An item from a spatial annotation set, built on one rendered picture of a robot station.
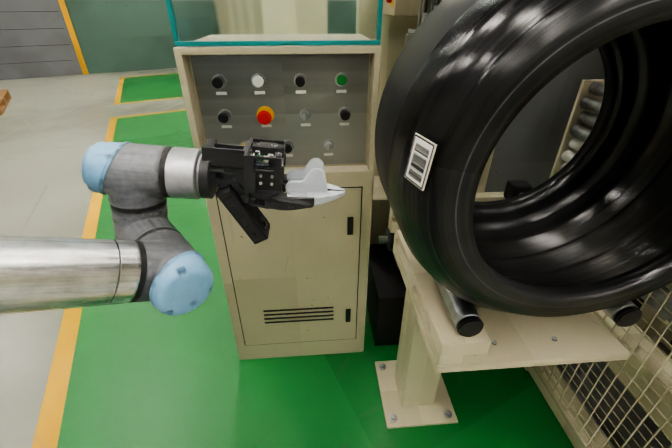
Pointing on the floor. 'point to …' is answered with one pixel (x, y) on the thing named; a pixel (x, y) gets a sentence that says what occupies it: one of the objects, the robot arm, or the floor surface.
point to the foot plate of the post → (399, 417)
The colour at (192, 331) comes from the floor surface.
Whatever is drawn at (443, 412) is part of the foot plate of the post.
